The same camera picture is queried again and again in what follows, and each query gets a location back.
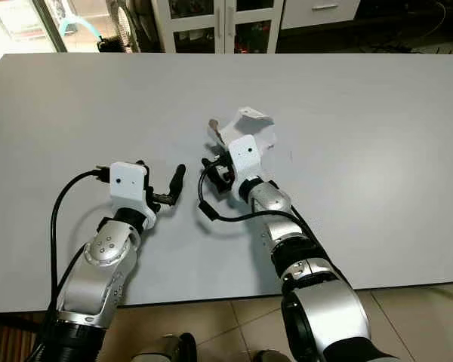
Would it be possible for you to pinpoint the white paper trash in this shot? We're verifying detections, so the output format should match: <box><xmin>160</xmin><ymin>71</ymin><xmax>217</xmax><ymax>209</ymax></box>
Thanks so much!
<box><xmin>207</xmin><ymin>106</ymin><xmax>278</xmax><ymax>155</ymax></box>

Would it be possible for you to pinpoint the black floor fan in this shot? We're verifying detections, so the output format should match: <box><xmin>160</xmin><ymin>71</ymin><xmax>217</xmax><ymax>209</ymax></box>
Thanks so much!
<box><xmin>97</xmin><ymin>0</ymin><xmax>146</xmax><ymax>54</ymax></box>

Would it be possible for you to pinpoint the white glass door cabinet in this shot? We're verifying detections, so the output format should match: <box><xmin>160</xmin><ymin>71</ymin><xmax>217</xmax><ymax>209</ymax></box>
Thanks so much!
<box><xmin>152</xmin><ymin>0</ymin><xmax>285</xmax><ymax>54</ymax></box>

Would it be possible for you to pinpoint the robot left leg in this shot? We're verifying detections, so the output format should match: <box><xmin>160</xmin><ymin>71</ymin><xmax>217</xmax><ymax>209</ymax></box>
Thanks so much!
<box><xmin>146</xmin><ymin>333</ymin><xmax>199</xmax><ymax>362</ymax></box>

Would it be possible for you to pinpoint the robot leg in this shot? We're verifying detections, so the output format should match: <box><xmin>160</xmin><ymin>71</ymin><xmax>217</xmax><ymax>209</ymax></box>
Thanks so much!
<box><xmin>146</xmin><ymin>333</ymin><xmax>199</xmax><ymax>362</ymax></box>
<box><xmin>252</xmin><ymin>350</ymin><xmax>288</xmax><ymax>362</ymax></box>

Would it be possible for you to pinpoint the white drawer unit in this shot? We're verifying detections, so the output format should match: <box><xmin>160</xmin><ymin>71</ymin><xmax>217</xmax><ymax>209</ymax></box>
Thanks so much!
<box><xmin>279</xmin><ymin>0</ymin><xmax>364</xmax><ymax>31</ymax></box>

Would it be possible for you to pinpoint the robot right leg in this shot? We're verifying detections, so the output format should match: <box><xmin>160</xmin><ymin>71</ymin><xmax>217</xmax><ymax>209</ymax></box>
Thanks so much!
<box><xmin>252</xmin><ymin>350</ymin><xmax>288</xmax><ymax>362</ymax></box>

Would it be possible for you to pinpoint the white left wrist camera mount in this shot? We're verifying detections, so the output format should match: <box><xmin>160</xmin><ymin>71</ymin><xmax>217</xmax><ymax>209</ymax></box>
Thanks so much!
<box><xmin>109</xmin><ymin>161</ymin><xmax>158</xmax><ymax>227</ymax></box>

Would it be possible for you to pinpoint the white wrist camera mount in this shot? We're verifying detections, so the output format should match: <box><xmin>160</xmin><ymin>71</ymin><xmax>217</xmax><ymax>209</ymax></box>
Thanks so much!
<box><xmin>228</xmin><ymin>134</ymin><xmax>262</xmax><ymax>183</ymax></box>
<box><xmin>109</xmin><ymin>161</ymin><xmax>158</xmax><ymax>227</ymax></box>

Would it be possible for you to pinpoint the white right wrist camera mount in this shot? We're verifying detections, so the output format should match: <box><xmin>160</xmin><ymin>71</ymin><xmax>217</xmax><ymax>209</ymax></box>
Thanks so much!
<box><xmin>228</xmin><ymin>134</ymin><xmax>262</xmax><ymax>183</ymax></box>

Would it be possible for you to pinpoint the cyan hose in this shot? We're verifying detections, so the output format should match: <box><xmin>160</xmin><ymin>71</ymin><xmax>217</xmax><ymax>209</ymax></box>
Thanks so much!
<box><xmin>58</xmin><ymin>16</ymin><xmax>103</xmax><ymax>43</ymax></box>

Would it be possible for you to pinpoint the dark window frame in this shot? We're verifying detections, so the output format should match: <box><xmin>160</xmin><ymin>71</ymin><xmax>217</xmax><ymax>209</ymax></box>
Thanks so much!
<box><xmin>30</xmin><ymin>0</ymin><xmax>66</xmax><ymax>54</ymax></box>

